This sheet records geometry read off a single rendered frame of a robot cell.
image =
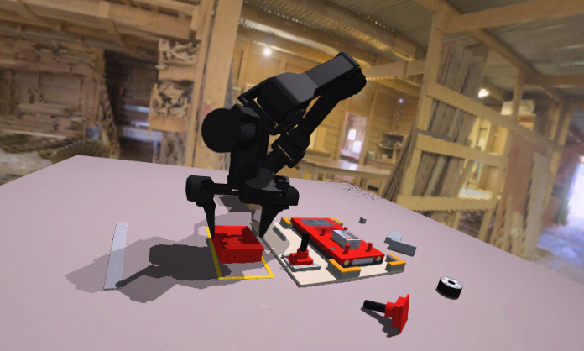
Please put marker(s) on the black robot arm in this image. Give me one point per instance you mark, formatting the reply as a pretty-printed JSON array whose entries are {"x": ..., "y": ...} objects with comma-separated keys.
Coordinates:
[{"x": 281, "y": 100}]

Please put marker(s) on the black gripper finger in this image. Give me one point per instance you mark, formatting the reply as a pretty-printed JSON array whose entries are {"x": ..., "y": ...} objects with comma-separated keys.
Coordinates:
[
  {"x": 209, "y": 208},
  {"x": 268, "y": 214}
]

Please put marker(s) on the yellow rectangular outline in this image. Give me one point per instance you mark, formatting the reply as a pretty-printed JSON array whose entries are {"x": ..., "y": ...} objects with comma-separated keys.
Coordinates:
[{"x": 218, "y": 271}]

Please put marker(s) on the black toy tyre with white hub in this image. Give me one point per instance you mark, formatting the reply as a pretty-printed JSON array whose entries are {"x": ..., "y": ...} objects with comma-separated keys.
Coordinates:
[{"x": 449, "y": 287}]

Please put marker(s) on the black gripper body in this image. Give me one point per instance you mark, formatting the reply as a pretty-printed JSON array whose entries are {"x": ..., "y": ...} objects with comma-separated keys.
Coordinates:
[{"x": 202, "y": 188}]

